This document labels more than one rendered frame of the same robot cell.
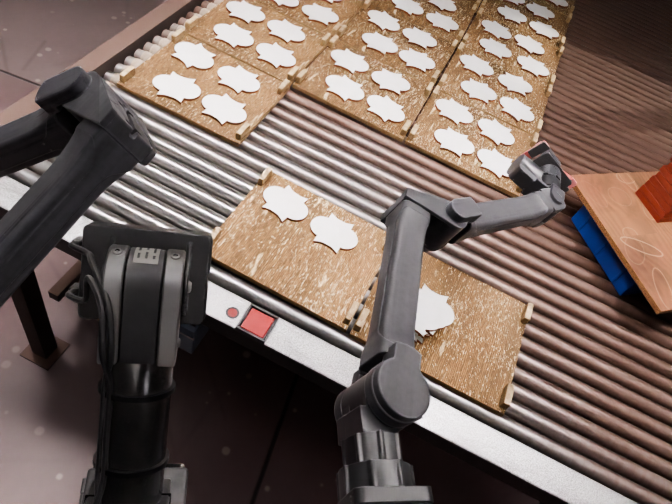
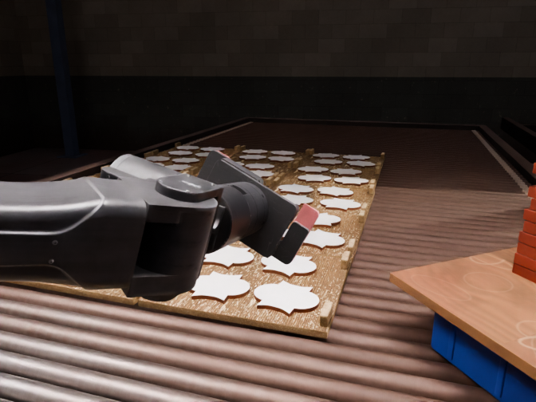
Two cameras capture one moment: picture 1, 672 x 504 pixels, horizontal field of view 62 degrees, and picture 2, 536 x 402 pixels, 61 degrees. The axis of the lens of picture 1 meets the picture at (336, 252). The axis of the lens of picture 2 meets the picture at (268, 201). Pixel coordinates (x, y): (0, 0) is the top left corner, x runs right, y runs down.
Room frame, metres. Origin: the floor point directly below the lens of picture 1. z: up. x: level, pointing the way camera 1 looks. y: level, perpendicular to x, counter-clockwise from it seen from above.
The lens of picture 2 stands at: (0.70, -0.52, 1.42)
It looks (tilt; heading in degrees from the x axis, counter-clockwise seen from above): 17 degrees down; 12
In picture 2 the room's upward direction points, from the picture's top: straight up
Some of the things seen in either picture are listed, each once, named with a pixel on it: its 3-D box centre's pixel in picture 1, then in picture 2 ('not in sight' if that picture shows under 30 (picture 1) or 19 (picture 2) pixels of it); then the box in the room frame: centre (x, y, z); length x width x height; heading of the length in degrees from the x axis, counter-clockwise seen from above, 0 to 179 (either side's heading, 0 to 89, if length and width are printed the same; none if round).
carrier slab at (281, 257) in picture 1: (303, 244); not in sight; (0.92, 0.09, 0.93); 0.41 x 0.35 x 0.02; 83
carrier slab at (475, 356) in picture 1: (445, 320); not in sight; (0.87, -0.33, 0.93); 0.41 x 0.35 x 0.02; 84
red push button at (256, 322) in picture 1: (257, 324); not in sight; (0.65, 0.10, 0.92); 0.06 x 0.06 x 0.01; 85
